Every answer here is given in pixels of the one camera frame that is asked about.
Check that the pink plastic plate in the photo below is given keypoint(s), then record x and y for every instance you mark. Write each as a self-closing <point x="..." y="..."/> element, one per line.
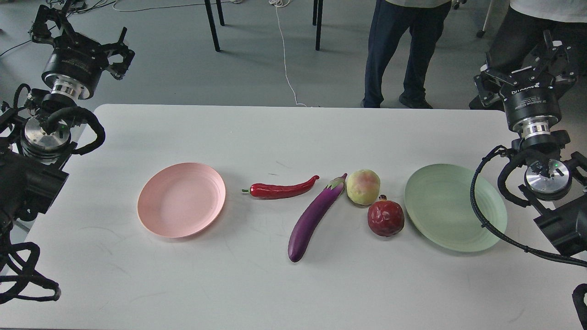
<point x="181" y="200"/>

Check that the purple eggplant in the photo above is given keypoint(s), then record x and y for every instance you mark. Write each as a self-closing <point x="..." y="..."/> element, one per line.
<point x="311" y="217"/>

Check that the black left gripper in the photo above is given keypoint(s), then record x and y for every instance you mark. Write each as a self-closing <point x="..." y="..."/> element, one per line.
<point x="73" y="64"/>

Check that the black table leg left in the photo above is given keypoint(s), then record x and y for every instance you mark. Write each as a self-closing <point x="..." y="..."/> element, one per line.
<point x="212" y="22"/>

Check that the yellow-green peach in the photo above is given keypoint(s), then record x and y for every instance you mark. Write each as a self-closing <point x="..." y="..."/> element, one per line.
<point x="363" y="186"/>

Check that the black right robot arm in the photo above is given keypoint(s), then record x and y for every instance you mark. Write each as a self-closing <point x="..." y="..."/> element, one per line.
<point x="535" y="172"/>

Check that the red chili pepper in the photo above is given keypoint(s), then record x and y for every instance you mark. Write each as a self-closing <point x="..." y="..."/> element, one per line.
<point x="274" y="192"/>

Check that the black table leg right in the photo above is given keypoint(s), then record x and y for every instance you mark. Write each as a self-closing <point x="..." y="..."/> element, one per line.
<point x="317" y="14"/>

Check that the person in black trousers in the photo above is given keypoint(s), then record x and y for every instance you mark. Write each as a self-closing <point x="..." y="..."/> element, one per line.
<point x="522" y="30"/>

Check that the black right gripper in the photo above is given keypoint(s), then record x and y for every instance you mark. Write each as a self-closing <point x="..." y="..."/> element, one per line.
<point x="528" y="99"/>

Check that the red pomegranate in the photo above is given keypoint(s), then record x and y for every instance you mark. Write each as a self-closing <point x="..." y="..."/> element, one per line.
<point x="385" y="217"/>

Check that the green plastic plate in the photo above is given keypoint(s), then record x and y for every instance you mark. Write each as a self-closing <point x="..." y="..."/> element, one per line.
<point x="437" y="200"/>

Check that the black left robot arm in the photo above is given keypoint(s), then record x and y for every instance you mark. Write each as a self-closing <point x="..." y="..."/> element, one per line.
<point x="42" y="128"/>

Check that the black table leg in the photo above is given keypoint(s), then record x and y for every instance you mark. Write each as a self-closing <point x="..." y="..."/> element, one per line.
<point x="212" y="22"/>
<point x="317" y="14"/>

